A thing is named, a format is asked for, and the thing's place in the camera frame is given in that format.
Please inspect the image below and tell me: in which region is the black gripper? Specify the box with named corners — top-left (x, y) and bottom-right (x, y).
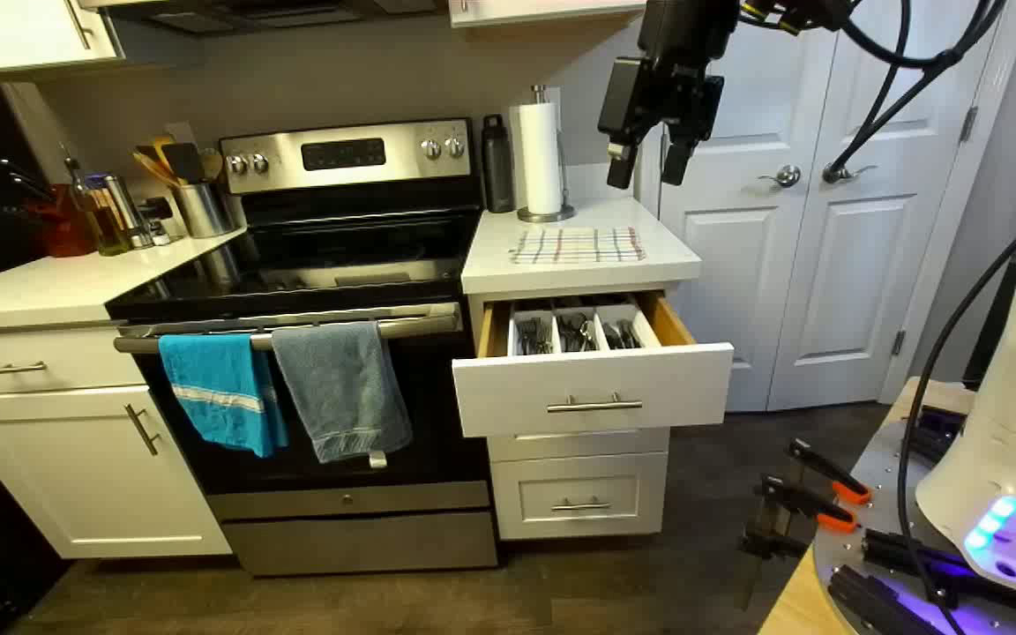
top-left (594, 45), bottom-right (730, 196)

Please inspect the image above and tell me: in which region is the white drawer with cutlery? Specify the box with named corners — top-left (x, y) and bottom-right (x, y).
top-left (449, 291), bottom-right (737, 440)

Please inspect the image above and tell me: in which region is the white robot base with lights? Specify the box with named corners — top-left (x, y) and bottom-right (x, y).
top-left (914, 213), bottom-right (1016, 613)

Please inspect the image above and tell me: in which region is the white drawer cabinet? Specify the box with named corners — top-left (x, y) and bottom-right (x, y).
top-left (458, 196), bottom-right (709, 548)

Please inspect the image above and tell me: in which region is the deep white drawer front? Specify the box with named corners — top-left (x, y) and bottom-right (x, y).
top-left (485, 448), bottom-right (672, 545)

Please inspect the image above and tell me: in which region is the white paper towel roll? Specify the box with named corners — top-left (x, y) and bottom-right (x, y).
top-left (507, 80), bottom-right (577, 226)

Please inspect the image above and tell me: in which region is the white panel door with lever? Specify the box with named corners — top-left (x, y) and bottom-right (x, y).
top-left (765, 0), bottom-right (1013, 414)
top-left (645, 0), bottom-right (852, 418)

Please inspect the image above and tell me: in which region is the black bottle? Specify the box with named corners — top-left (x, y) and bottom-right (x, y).
top-left (479, 111), bottom-right (518, 216)

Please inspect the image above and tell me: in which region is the white cutlery organizer tray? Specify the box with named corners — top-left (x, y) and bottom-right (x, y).
top-left (504, 300), bottom-right (666, 359)

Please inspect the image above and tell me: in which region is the stainless steel black oven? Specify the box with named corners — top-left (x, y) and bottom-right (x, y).
top-left (101, 114), bottom-right (499, 582)

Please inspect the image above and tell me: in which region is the grey towel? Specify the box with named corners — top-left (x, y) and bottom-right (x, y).
top-left (268, 323), bottom-right (416, 468)

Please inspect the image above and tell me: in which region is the small black box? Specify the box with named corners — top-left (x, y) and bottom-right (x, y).
top-left (900, 403), bottom-right (972, 465)

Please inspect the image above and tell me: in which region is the dark range hood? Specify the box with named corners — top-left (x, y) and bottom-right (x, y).
top-left (82, 0), bottom-right (455, 40)

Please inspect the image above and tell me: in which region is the grey metal mounting plate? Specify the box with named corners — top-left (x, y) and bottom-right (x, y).
top-left (806, 414), bottom-right (1016, 635)

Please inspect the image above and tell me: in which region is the utensil crock with cooking utensils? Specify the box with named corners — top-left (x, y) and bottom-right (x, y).
top-left (126, 131), bottom-right (231, 245)

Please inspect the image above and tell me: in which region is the black clamp on plate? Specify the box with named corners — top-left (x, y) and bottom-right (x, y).
top-left (823, 525), bottom-right (972, 635)

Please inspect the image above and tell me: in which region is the blue towel with white stripe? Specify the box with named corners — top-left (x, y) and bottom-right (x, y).
top-left (153, 327), bottom-right (293, 464)

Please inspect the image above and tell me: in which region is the small dark jar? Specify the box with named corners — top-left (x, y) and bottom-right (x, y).
top-left (138, 196), bottom-right (184, 250)

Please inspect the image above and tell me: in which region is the silver shaker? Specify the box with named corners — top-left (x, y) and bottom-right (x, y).
top-left (105, 173), bottom-right (153, 250)

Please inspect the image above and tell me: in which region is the oil bottle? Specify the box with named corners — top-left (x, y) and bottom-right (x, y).
top-left (71, 169), bottom-right (135, 259)

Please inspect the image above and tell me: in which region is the red container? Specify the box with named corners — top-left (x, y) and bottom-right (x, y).
top-left (21, 180), bottom-right (99, 261)

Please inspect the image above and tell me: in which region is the white base cabinet with door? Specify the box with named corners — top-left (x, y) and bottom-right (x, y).
top-left (0, 323), bottom-right (237, 565)

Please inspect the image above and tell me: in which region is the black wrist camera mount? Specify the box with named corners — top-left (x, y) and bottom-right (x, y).
top-left (634, 0), bottom-right (748, 72)

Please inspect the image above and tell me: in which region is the white wall cabinet underside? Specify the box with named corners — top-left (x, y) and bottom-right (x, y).
top-left (445, 0), bottom-right (650, 32)

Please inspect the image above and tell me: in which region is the black cable bundle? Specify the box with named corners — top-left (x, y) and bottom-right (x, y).
top-left (733, 0), bottom-right (1013, 186)

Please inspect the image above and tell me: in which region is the thin black cable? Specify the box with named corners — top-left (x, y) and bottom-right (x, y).
top-left (891, 190), bottom-right (1016, 617)

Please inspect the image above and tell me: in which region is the black clamp with orange handle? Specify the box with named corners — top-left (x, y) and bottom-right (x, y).
top-left (741, 468), bottom-right (864, 565)
top-left (779, 434), bottom-right (879, 513)

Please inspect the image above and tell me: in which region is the white wall cabinet with handle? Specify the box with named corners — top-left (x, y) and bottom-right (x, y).
top-left (0, 0), bottom-right (126, 84)

